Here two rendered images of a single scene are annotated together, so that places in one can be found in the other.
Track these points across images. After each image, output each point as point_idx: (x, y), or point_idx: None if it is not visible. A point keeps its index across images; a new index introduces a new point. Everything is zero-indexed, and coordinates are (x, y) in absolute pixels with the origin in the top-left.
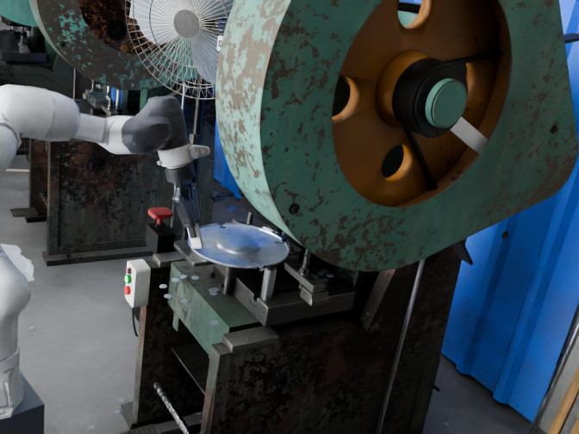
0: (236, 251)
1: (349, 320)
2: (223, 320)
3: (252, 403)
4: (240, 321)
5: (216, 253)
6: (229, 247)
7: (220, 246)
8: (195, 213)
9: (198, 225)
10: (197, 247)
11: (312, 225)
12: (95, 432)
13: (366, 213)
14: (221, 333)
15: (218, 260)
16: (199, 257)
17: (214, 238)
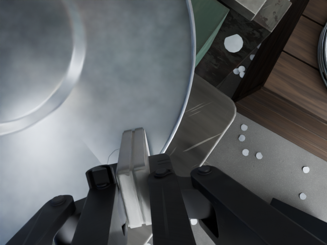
0: (65, 16)
1: None
2: (212, 32)
3: None
4: (192, 0)
5: (121, 76)
6: (54, 51)
7: (64, 88)
8: (107, 214)
9: (119, 167)
10: (147, 145)
11: None
12: (152, 238)
13: None
14: (205, 46)
15: (169, 44)
16: (184, 115)
17: (3, 144)
